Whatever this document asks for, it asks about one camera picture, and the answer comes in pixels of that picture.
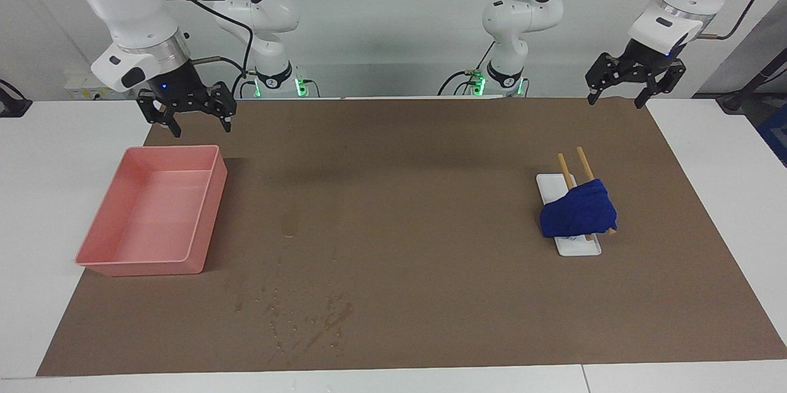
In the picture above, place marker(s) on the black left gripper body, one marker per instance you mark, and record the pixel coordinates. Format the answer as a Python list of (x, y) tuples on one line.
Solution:
[(645, 59)]

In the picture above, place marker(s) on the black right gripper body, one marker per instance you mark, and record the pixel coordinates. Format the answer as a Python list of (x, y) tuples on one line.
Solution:
[(181, 88)]

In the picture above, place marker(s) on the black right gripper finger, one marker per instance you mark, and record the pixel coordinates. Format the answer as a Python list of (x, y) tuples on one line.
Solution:
[(154, 109), (226, 107)]

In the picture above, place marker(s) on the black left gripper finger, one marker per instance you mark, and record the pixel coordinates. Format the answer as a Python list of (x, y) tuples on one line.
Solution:
[(602, 72), (667, 78)]

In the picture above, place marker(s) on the blue towel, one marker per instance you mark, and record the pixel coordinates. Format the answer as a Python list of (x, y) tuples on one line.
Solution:
[(578, 211)]

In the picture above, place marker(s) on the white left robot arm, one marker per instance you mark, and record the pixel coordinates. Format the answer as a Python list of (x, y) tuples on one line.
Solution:
[(522, 11)]

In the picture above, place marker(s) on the white towel rack base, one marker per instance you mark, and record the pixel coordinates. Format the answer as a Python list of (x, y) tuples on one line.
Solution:
[(581, 247)]

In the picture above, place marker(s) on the black stand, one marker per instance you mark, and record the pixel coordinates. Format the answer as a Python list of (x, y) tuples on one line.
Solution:
[(735, 101)]

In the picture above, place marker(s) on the white power strip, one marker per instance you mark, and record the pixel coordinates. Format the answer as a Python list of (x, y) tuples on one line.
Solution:
[(80, 82)]

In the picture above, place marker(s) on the wooden rack rod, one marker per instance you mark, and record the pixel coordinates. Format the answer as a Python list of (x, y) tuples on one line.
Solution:
[(584, 162), (564, 168)]

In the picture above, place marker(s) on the pink plastic bin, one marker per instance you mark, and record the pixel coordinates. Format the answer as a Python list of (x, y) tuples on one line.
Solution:
[(154, 214)]

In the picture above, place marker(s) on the blue crate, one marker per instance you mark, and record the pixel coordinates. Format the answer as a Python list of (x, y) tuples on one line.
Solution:
[(776, 131)]

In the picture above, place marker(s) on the brown table mat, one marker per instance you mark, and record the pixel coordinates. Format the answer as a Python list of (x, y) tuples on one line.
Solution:
[(430, 227)]

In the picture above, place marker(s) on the black clamp mount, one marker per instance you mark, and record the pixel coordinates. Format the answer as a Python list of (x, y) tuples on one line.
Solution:
[(12, 104)]

